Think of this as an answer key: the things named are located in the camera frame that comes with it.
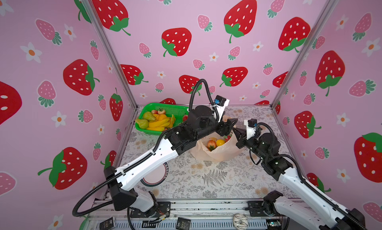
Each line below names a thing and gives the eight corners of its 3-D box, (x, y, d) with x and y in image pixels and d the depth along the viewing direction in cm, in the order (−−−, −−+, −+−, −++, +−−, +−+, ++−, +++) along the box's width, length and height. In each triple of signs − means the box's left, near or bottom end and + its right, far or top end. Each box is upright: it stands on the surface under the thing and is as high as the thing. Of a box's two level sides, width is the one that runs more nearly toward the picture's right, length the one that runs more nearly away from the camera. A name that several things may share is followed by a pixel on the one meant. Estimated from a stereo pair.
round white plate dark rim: (148, 193, 81) (147, 192, 79) (141, 181, 85) (140, 180, 83) (174, 173, 88) (174, 172, 86) (167, 163, 92) (166, 161, 91)
